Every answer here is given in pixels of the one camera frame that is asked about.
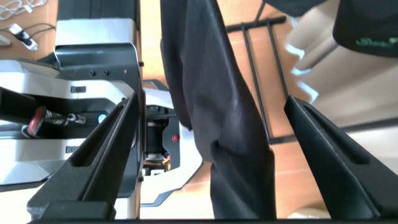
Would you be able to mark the beige curtain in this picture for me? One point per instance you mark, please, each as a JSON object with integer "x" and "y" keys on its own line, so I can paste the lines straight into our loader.
{"x": 357, "y": 87}

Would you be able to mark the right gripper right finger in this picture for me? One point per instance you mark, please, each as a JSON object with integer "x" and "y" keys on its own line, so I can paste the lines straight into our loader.
{"x": 342, "y": 186}

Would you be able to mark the black clothes rack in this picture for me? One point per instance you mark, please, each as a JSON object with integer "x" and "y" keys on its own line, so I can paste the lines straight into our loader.
{"x": 253, "y": 71}

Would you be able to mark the black garment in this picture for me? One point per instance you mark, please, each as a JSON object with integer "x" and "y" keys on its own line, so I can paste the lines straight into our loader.
{"x": 217, "y": 109}

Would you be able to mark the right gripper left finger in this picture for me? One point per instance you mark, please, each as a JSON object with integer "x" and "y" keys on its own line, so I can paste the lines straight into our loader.
{"x": 93, "y": 180}

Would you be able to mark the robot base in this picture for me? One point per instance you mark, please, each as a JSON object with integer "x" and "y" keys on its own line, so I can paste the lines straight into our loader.
{"x": 93, "y": 56}

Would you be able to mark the black shorts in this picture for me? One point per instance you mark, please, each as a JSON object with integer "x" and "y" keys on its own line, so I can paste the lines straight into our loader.
{"x": 367, "y": 28}

